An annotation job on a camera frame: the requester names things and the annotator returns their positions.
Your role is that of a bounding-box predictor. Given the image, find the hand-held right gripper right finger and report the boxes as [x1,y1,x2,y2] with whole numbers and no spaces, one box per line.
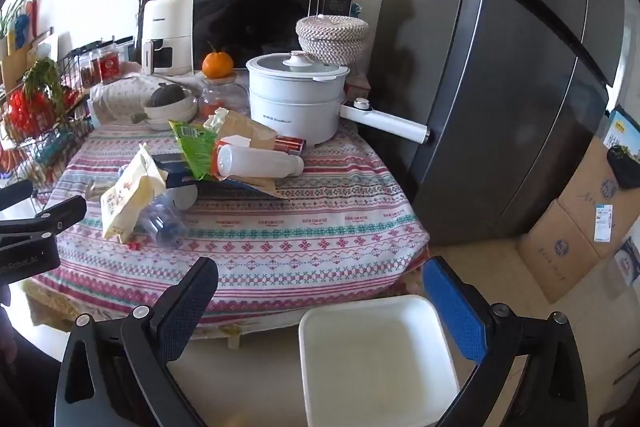
[421,256,590,427]

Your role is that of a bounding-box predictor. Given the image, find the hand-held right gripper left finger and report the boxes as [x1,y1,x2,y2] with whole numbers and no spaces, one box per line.
[54,257,219,427]

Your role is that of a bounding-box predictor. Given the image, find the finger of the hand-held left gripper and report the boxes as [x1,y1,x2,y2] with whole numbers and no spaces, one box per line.
[0,181,34,210]
[0,195,87,249]

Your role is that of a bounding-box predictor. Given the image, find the white plastic bin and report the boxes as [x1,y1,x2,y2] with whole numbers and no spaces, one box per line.
[298,294,461,427]

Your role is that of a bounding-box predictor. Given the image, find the dark blue carton box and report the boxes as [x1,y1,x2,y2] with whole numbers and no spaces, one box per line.
[150,152,201,188]

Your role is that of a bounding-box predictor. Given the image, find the green snack bag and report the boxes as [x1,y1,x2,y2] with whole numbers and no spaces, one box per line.
[168,119,236,182]

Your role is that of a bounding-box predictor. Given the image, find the white plastic bottle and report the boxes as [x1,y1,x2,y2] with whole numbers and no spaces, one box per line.
[216,143,305,180]

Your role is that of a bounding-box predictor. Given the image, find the cream snack bag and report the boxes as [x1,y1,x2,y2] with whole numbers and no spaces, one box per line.
[100,143,170,242]

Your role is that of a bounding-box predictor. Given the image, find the red packets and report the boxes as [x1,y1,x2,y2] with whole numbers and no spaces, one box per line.
[4,89,51,142]

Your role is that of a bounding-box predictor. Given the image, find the crushed clear plastic bottle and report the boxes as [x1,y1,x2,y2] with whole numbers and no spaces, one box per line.
[135,187,199,250]

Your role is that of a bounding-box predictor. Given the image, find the green leafy vegetable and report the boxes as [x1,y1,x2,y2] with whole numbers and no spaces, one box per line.
[22,57,65,108]

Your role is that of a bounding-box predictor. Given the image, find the person's dark clothing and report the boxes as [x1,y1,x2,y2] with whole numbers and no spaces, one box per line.
[0,307,63,427]

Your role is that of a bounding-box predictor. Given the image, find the wooden shelf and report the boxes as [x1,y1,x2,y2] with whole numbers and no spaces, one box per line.
[0,27,56,94]

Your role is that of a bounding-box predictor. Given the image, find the striped patterned tablecloth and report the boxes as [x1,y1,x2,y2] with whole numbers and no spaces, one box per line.
[22,117,431,343]

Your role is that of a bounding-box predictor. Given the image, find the white dotted cloth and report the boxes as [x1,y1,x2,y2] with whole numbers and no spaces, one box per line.
[90,74,211,128]

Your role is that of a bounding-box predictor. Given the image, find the stack of white bowls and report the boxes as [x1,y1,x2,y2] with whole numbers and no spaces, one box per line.
[144,88,200,131]

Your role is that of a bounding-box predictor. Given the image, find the dark avocado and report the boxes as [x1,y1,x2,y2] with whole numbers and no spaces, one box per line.
[151,83,187,108]

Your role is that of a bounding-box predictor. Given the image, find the green potted plant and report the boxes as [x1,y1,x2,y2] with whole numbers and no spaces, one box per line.
[0,0,31,38]

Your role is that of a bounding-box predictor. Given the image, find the large cardboard box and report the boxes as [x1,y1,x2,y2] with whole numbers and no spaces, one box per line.
[555,134,640,258]

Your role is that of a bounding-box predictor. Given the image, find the clear plastic wrapper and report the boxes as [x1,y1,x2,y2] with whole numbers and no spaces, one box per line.
[202,108,230,132]

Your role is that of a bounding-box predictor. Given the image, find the brown paper bag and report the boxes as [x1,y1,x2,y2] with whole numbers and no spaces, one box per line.
[215,109,292,200]

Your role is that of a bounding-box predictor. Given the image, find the red drink can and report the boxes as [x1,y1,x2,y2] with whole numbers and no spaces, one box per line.
[274,135,307,156]

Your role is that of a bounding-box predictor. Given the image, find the glass jar with wooden lid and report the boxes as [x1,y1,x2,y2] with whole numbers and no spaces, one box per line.
[199,74,251,120]

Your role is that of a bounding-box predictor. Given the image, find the white electric pot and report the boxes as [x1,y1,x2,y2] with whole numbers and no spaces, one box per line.
[246,51,431,146]

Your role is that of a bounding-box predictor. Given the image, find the orange fruit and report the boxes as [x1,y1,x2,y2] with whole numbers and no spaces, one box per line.
[201,51,235,78]

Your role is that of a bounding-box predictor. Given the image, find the black object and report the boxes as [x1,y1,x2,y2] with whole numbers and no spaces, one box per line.
[606,146,640,190]

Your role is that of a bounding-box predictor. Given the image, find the white countertop oven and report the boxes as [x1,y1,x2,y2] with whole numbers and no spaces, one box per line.
[141,0,353,78]

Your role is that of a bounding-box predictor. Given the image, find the grey refrigerator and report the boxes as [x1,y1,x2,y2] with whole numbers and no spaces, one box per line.
[367,0,640,248]

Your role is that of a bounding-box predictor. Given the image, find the blue and white box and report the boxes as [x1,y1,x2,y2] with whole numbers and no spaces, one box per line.
[602,104,640,158]

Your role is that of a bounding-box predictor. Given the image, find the black wire rack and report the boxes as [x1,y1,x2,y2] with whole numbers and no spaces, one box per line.
[0,39,136,188]

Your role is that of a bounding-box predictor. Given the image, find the woven rope basket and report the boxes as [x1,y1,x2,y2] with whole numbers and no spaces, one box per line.
[295,14,370,66]

